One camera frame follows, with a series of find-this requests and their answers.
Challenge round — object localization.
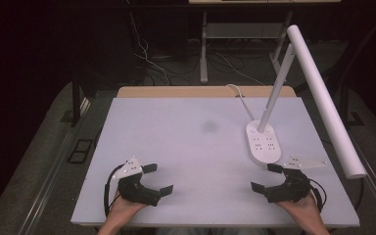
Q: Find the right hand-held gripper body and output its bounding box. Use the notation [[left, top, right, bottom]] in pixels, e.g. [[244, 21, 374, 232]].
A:
[[265, 155, 328, 204]]

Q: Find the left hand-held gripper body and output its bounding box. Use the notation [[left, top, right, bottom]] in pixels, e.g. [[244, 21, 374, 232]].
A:
[[112, 156, 162, 208]]

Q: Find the person's right hand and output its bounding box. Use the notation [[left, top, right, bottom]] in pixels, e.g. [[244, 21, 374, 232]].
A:
[[275, 192, 325, 223]]

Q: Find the person's left hand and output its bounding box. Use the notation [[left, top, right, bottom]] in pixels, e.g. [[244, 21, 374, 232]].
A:
[[105, 191, 149, 227]]

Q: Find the white foam board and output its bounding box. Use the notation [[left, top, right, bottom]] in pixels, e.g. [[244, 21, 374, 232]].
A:
[[70, 96, 361, 228]]

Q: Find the white desk lamp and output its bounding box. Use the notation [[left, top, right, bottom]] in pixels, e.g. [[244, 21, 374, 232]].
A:
[[245, 24, 367, 168]]

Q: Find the wooden table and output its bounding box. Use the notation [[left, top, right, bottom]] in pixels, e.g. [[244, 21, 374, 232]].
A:
[[116, 85, 298, 99]]

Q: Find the black metal stand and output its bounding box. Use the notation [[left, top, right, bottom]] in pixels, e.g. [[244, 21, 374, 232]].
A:
[[70, 77, 83, 128]]

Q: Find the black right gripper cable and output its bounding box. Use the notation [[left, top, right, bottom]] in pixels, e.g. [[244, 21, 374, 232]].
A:
[[308, 178, 328, 213]]

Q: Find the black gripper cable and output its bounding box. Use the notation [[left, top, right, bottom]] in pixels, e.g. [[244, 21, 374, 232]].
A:
[[308, 178, 328, 213], [103, 164, 125, 218]]

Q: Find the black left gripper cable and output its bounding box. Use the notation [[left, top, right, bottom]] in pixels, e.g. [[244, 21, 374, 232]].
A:
[[103, 164, 125, 218]]

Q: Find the black rectangular floor frame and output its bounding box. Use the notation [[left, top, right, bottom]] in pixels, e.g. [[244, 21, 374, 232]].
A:
[[66, 138, 95, 165]]

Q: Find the white lamp cable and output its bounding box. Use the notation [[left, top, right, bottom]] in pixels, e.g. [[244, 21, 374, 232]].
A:
[[226, 83, 258, 122]]

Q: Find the long white floor cable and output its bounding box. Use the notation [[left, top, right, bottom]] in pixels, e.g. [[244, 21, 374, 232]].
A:
[[214, 51, 266, 87]]

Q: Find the thin white floor cable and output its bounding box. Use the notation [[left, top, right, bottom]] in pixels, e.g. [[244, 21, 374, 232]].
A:
[[127, 6, 172, 86]]

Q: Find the white metal desk frame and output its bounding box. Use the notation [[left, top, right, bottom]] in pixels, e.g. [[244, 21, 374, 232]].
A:
[[188, 0, 343, 85]]

